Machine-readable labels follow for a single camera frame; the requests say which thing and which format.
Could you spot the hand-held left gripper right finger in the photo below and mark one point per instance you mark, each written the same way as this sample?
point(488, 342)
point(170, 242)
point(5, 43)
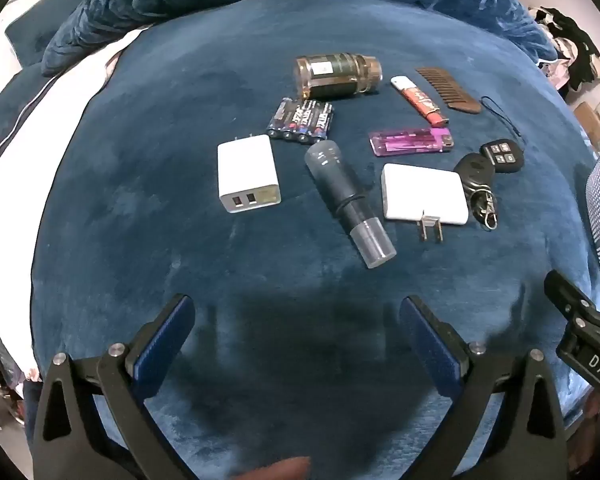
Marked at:
point(430, 345)

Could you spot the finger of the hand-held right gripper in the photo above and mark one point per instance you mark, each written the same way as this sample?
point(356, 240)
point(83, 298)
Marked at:
point(572, 300)

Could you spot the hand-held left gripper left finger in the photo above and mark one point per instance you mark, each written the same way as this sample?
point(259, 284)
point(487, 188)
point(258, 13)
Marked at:
point(162, 340)

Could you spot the black battery pack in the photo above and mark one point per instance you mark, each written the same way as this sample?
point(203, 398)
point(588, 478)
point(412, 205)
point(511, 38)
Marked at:
point(302, 120)

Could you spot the clear capsule bottle dark label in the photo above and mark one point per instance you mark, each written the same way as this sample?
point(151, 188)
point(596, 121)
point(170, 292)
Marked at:
point(330, 77)

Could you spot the person's left hand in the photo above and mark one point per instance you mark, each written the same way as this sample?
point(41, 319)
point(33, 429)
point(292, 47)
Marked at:
point(275, 470)

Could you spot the blue plush blanket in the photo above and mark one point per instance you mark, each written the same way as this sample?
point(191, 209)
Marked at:
point(155, 210)

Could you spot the white plug adapter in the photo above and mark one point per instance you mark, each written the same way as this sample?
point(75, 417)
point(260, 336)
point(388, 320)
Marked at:
point(420, 192)

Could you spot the black four-button remote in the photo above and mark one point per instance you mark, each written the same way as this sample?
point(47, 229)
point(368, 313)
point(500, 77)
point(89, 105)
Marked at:
point(502, 155)

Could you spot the black car key with clip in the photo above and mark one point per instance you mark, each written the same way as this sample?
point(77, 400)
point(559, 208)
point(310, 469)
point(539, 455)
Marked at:
point(472, 172)

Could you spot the white bed sheet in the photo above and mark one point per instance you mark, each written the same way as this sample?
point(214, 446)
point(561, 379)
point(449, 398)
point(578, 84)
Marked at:
point(30, 210)

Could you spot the white USB charger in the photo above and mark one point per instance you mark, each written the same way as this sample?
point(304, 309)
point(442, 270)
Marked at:
point(245, 170)

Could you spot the grey translucent bottle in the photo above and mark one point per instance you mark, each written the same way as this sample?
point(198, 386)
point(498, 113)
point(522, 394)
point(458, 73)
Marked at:
point(330, 175)

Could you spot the purple lighter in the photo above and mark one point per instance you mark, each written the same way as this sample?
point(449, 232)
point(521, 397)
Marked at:
point(405, 142)

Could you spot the brown wooden comb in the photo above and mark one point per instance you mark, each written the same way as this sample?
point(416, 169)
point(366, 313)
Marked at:
point(460, 97)

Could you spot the red lighter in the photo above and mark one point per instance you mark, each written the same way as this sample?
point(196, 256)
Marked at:
point(420, 102)

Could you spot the pile of clothes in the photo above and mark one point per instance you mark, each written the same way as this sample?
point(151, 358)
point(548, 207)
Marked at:
point(575, 45)

